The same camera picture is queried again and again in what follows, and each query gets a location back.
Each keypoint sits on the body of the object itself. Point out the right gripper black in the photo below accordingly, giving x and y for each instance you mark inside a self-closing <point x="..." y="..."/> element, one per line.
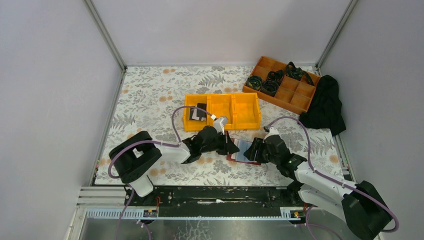
<point x="250" y="153"/>

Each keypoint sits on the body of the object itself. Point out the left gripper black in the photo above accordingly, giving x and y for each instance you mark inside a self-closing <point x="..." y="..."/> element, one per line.
<point x="228" y="146"/>

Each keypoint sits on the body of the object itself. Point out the yellow three-compartment bin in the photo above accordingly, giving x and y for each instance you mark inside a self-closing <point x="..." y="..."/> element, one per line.
<point x="241" y="109"/>

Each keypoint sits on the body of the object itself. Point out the black credit card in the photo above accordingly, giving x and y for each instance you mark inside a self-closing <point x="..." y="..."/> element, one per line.
<point x="201" y="108"/>

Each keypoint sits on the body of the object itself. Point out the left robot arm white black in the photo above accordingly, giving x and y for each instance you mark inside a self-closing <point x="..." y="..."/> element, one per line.
<point x="132" y="159"/>

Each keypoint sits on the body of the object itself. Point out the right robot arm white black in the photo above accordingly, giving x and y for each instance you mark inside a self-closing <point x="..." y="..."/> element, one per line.
<point x="359" y="205"/>

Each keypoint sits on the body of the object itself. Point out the black white striped card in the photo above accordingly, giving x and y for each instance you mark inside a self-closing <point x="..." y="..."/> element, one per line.
<point x="193" y="114"/>

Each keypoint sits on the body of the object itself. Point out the floral table mat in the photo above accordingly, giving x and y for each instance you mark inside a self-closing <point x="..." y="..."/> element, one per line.
<point x="151" y="100"/>

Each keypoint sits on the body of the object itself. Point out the orange wooden divider tray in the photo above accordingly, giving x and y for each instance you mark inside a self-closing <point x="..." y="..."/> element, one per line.
<point x="282" y="84"/>

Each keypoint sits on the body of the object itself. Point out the black cloth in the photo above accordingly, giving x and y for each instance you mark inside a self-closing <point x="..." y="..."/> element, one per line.
<point x="325" y="109"/>

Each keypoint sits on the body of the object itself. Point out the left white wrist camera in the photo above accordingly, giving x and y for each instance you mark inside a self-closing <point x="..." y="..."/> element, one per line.
<point x="219" y="123"/>

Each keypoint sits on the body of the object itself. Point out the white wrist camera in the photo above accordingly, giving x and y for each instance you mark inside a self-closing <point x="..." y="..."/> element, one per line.
<point x="219" y="123"/>
<point x="271" y="131"/>

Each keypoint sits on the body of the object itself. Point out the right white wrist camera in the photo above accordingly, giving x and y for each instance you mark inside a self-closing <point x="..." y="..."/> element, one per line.
<point x="271" y="131"/>

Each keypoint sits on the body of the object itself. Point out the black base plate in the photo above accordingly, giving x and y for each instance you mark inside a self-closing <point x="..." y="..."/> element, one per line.
<point x="219" y="197"/>

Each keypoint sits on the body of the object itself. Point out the aluminium slotted rail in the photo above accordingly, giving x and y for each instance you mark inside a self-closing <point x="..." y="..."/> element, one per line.
<point x="278" y="213"/>

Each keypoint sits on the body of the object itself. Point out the right aluminium corner post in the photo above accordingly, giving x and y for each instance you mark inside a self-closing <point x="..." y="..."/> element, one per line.
<point x="336" y="33"/>

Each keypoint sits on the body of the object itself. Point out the aluminium corner post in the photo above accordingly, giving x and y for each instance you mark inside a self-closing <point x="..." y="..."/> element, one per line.
<point x="336" y="33"/>
<point x="97" y="19"/>

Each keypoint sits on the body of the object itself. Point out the left aluminium corner post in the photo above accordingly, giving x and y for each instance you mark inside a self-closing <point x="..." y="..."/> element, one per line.
<point x="97" y="19"/>

